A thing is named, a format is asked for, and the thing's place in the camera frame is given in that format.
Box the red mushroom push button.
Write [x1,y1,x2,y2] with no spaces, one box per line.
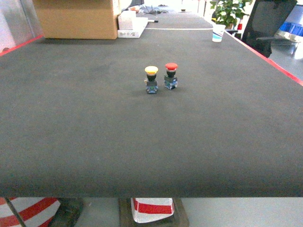
[164,62,178,90]

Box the white paper cup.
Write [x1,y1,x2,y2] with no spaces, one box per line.
[212,24,225,43]

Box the green potted plant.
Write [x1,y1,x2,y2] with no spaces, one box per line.
[210,0,253,27]

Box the small white box on top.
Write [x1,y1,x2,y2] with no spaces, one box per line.
[118,10,136,30]

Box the red white cone left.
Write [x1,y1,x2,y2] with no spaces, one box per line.
[0,197,60,227]

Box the white flat box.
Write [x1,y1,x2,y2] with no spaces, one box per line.
[117,17,148,38]

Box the brown cardboard box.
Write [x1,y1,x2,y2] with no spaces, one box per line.
[33,0,121,40]

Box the red white traffic cone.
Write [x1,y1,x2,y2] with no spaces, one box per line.
[131,198,175,224]

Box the black office chair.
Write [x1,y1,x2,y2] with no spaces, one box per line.
[241,0,297,58]

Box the yellow mushroom push button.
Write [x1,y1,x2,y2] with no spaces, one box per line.
[144,66,158,94]

